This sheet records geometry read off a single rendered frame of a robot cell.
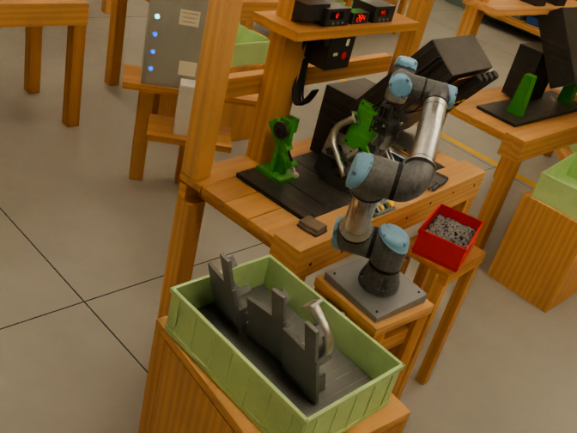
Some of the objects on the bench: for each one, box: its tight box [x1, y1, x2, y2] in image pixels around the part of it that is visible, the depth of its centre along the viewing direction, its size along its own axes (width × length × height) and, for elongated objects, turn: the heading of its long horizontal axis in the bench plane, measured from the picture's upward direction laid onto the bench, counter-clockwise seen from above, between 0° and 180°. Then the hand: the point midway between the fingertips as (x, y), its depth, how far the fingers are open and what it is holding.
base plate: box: [236, 147, 446, 220], centre depth 324 cm, size 42×110×2 cm, turn 117°
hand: (381, 150), depth 250 cm, fingers closed
